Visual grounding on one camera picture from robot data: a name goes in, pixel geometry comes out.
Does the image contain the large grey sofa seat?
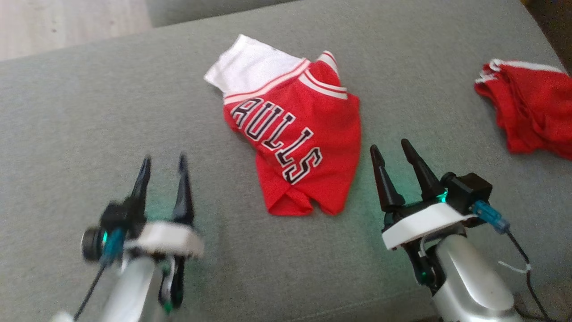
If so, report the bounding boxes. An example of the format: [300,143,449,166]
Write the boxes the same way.
[0,0,572,322]

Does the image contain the red Bulls basketball jersey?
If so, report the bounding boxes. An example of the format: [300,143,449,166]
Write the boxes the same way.
[204,34,362,217]

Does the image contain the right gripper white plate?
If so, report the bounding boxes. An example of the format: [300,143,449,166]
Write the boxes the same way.
[370,139,477,251]

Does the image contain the white cable tie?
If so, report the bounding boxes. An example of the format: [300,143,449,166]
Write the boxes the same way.
[498,261,532,275]

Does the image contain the red shorts with white stripes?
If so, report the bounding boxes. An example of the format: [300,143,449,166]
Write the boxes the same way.
[473,58,572,161]

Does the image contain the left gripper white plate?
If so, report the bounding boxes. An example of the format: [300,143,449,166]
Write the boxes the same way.
[125,153,205,260]

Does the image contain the black cable with blue plug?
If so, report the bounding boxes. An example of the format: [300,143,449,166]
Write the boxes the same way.
[73,228,126,321]
[471,200,555,322]

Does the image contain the small grey sofa cushion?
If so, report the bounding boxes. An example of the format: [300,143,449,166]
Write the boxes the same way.
[145,0,296,28]

